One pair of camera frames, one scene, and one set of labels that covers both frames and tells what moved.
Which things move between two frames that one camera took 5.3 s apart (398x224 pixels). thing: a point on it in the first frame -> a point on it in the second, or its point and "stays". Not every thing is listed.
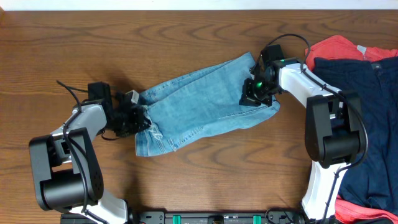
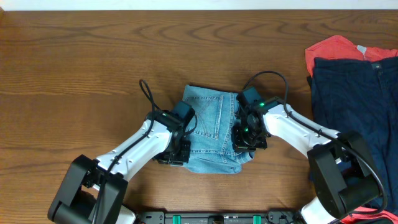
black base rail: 204,217 stays
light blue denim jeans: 191,107 -> 212,145
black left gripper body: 133,115 -> 178,154
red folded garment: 337,46 stays
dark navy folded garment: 372,86 stays
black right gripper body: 249,92 -> 249,144
